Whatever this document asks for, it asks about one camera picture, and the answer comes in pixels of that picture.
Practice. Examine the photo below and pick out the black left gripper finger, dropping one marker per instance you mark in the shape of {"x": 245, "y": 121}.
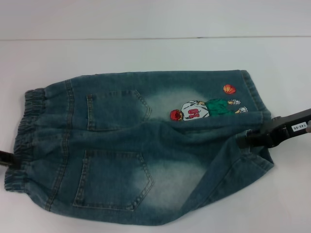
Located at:
{"x": 6, "y": 159}

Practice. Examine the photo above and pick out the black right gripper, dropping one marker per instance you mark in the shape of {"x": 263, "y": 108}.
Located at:
{"x": 284, "y": 131}

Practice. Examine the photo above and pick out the blue denim shorts basketball print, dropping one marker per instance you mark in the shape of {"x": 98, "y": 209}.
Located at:
{"x": 145, "y": 155}

